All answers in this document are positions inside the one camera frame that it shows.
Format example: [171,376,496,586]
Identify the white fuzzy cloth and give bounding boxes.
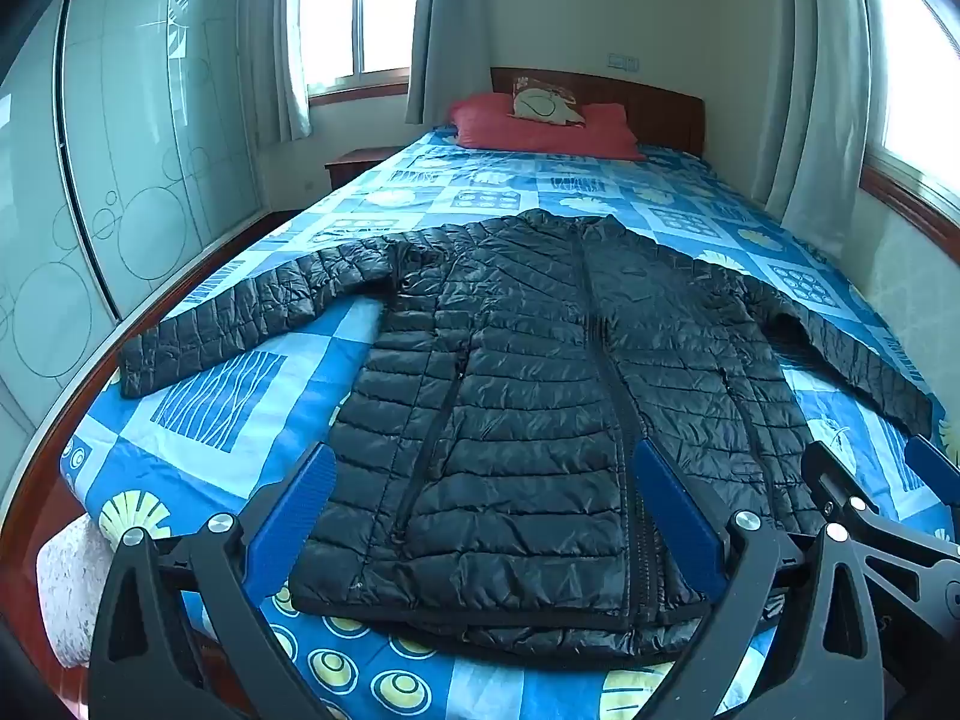
[36,516,113,668]

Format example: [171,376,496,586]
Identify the red pillow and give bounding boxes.
[448,92,646,161]

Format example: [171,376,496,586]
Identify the wooden nightstand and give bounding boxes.
[324,146,406,188]

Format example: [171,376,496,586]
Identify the wooden headboard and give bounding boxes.
[0,66,710,720]

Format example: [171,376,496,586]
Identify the white curtain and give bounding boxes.
[251,0,312,142]
[787,0,886,263]

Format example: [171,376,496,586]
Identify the glass sliding door wardrobe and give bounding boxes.
[0,0,271,496]

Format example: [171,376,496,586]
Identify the window with white frame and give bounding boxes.
[300,0,425,98]

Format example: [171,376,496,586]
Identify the blue patterned bedsheet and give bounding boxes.
[60,127,947,720]

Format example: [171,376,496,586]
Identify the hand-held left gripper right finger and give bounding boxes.
[634,437,887,720]

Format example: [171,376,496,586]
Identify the window with wooden sill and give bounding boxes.
[861,0,960,241]

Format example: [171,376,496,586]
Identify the white printed cushion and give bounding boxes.
[508,79,590,128]

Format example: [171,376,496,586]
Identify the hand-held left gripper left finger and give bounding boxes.
[88,441,338,720]

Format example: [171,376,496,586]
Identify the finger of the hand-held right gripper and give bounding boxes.
[904,435,960,485]
[801,441,960,616]

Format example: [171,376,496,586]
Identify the black puffer jacket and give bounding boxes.
[120,210,935,657]

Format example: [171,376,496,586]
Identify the grey curtain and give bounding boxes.
[750,0,826,230]
[405,0,500,128]

